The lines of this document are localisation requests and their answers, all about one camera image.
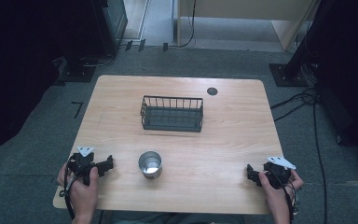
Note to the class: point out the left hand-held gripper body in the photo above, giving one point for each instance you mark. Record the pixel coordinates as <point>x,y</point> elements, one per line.
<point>81,162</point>

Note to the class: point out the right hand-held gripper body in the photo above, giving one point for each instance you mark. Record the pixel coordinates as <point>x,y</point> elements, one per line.
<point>276,174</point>

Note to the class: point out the silver metal cup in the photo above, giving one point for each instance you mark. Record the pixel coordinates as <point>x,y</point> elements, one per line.
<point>150,166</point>

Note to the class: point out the person's right hand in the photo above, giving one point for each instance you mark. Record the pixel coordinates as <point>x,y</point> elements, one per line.
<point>278,197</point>

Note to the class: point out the person's left hand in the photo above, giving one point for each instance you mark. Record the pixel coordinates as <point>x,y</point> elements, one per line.
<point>82,196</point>

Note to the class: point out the black round table grommet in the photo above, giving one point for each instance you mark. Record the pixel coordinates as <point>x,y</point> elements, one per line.
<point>212,91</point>

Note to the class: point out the black stand with flat base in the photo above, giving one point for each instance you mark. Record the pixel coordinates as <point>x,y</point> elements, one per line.
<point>76,73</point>

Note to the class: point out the black stand with square base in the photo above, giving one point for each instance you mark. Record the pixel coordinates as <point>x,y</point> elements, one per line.
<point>287,76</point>

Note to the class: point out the dark curtain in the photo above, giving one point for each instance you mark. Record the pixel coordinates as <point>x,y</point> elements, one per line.
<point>351,77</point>
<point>15,71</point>

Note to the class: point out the dark monitor cabinet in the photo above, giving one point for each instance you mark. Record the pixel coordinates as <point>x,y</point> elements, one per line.
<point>112,25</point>

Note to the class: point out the beige wooden cabinet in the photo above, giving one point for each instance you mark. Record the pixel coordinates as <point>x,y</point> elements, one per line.
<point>245,8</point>

